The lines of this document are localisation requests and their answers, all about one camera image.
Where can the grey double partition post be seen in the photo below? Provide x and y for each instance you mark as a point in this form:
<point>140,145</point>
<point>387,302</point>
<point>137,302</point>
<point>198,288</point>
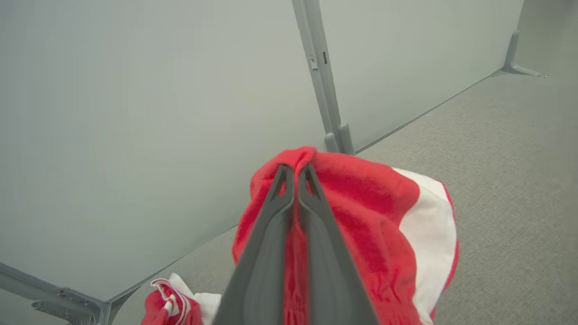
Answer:
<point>325,90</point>

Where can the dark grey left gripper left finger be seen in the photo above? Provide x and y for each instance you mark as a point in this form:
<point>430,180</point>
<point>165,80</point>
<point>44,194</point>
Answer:
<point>262,280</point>

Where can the grey partition foot bracket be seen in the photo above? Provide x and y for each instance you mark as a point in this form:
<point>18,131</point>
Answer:
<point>512,54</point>

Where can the red shorts with white waistband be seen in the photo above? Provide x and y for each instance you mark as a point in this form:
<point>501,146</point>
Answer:
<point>361,216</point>

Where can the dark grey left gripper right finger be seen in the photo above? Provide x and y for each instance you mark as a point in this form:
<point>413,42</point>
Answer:
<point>334,284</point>

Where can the grey metal frame with brackets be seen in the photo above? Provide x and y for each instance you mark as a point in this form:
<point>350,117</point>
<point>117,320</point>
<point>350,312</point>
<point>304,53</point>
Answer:
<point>67,302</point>

